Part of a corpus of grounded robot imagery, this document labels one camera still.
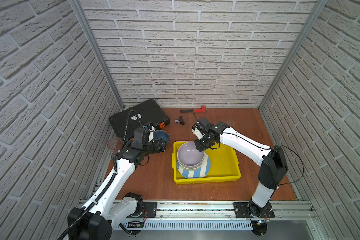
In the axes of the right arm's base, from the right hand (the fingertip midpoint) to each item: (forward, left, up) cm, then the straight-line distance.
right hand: (199, 146), depth 83 cm
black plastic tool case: (+34, +34, -6) cm, 49 cm away
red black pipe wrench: (+41, -10, -13) cm, 44 cm away
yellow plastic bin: (-8, -15, -12) cm, 21 cm away
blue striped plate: (-12, +2, -8) cm, 15 cm away
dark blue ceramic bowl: (+16, +22, -8) cm, 28 cm away
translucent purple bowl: (-3, +6, -5) cm, 8 cm away
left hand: (+2, +21, +5) cm, 22 cm away
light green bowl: (-12, +7, -3) cm, 14 cm away
